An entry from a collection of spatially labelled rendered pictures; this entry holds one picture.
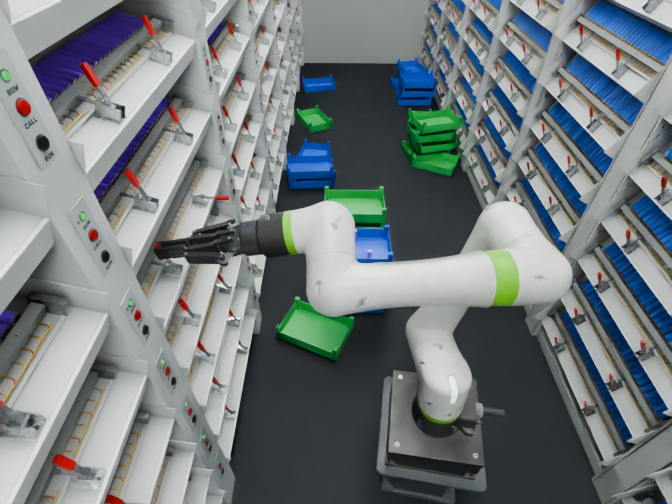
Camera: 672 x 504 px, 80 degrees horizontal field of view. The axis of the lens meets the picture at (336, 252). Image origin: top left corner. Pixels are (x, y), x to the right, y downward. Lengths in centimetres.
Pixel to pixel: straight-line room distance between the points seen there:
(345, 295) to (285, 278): 141
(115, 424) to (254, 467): 92
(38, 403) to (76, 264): 18
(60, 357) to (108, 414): 19
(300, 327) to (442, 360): 95
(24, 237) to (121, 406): 37
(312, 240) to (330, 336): 115
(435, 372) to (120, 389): 72
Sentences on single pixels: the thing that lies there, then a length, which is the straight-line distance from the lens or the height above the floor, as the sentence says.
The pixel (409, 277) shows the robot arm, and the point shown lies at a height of 101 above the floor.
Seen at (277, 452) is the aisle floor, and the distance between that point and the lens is 168.
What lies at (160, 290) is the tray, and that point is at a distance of 97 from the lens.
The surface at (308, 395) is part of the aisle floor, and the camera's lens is 176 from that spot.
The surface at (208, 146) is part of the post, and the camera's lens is 130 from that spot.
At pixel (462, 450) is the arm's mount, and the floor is 39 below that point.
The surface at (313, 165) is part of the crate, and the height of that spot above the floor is 8.
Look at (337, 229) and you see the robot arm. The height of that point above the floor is 107.
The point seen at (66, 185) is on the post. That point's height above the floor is 127.
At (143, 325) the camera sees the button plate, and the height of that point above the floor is 97.
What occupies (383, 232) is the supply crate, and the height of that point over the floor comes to 35.
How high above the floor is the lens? 157
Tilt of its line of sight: 44 degrees down
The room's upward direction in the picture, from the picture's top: 1 degrees clockwise
